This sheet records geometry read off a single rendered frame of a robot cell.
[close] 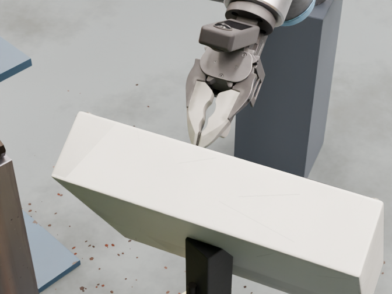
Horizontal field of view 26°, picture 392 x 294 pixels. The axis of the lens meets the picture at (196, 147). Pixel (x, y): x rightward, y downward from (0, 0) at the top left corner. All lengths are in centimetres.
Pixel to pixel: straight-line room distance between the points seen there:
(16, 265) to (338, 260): 75
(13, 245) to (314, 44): 108
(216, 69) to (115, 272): 126
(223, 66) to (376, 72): 190
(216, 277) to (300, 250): 17
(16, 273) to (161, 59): 166
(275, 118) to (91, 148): 152
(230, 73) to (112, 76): 182
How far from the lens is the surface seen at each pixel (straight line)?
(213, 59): 115
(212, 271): 96
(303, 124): 237
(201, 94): 113
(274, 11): 118
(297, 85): 230
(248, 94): 112
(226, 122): 112
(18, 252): 144
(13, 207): 137
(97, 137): 91
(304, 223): 84
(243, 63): 114
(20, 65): 183
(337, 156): 266
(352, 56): 307
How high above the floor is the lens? 179
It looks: 43 degrees down
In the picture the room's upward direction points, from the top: straight up
